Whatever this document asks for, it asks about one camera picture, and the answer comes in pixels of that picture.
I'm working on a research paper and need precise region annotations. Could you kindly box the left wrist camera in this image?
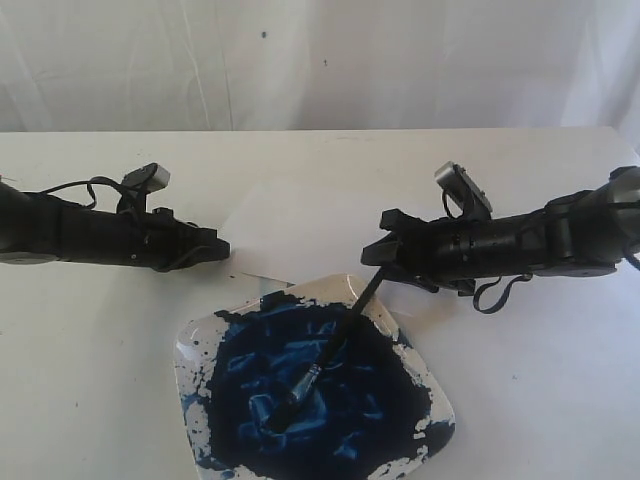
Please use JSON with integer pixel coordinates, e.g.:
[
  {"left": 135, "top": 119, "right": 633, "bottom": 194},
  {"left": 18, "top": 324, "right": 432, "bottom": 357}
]
[{"left": 121, "top": 163, "right": 170, "bottom": 195}]

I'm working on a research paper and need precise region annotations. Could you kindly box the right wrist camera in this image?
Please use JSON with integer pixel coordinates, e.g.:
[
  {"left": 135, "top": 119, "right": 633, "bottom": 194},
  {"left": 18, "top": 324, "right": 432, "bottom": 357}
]
[{"left": 434, "top": 162, "right": 493, "bottom": 221}]

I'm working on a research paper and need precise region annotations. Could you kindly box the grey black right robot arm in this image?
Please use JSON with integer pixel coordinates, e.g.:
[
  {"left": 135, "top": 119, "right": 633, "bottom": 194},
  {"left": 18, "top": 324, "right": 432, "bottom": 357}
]
[{"left": 360, "top": 162, "right": 639, "bottom": 299}]

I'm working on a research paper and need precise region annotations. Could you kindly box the white plate with blue paint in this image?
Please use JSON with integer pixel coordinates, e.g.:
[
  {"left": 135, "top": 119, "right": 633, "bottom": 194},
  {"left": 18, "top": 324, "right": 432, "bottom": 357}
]
[{"left": 174, "top": 274, "right": 455, "bottom": 479}]

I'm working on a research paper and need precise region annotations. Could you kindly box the white paper sheet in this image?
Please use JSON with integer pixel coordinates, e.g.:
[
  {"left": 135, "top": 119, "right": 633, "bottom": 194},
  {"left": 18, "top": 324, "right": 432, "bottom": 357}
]
[{"left": 217, "top": 182, "right": 451, "bottom": 321}]

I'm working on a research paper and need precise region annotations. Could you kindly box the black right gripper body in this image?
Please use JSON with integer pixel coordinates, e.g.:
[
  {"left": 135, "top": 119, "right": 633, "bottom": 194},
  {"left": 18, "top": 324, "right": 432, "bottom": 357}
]
[{"left": 394, "top": 209, "right": 551, "bottom": 296}]

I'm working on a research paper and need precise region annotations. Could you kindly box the white backdrop cloth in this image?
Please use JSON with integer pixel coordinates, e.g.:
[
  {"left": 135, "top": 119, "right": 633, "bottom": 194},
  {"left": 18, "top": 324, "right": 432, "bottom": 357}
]
[{"left": 1, "top": 1, "right": 639, "bottom": 136}]

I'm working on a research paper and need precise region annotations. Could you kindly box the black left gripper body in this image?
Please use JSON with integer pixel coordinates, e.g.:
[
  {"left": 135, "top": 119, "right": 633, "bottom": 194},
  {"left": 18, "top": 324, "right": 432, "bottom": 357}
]
[{"left": 59, "top": 201, "right": 200, "bottom": 272}]

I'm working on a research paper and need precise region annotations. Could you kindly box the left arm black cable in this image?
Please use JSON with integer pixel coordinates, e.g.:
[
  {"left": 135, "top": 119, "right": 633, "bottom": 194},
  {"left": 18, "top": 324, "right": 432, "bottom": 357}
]
[{"left": 44, "top": 175, "right": 151, "bottom": 226}]

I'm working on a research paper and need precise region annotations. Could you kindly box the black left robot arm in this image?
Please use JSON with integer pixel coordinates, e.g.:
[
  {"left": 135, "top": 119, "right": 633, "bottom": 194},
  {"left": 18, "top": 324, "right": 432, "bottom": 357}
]
[{"left": 1, "top": 184, "right": 230, "bottom": 273}]

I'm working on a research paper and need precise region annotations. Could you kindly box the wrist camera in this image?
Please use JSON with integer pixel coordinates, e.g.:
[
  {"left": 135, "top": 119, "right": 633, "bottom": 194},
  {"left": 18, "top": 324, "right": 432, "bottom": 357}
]
[
  {"left": 434, "top": 162, "right": 493, "bottom": 221},
  {"left": 121, "top": 163, "right": 170, "bottom": 195}
]

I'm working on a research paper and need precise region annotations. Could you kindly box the black paintbrush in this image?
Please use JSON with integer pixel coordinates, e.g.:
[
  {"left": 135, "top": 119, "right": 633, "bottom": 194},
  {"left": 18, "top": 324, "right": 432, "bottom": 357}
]
[{"left": 264, "top": 267, "right": 385, "bottom": 434}]

